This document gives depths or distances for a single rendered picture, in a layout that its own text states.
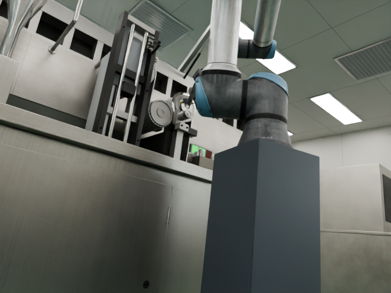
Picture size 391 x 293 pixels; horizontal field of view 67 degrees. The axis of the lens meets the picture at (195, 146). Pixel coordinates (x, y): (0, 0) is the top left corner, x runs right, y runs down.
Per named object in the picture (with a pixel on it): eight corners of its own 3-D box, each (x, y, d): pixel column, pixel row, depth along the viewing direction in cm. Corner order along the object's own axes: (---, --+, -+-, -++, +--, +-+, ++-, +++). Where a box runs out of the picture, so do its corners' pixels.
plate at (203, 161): (198, 167, 136) (199, 155, 137) (150, 174, 165) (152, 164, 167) (222, 175, 145) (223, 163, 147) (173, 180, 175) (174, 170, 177)
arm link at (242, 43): (248, 39, 112) (248, 38, 122) (219, 38, 114) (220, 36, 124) (246, 60, 115) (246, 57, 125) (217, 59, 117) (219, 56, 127)
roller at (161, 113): (148, 120, 126) (152, 95, 129) (120, 131, 144) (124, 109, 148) (170, 129, 133) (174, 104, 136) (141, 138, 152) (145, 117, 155)
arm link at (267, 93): (292, 114, 77) (293, 69, 81) (240, 111, 79) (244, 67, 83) (283, 131, 89) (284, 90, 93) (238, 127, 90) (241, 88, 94)
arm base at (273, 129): (305, 156, 77) (306, 121, 80) (260, 142, 71) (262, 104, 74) (267, 165, 90) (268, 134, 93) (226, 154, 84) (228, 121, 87)
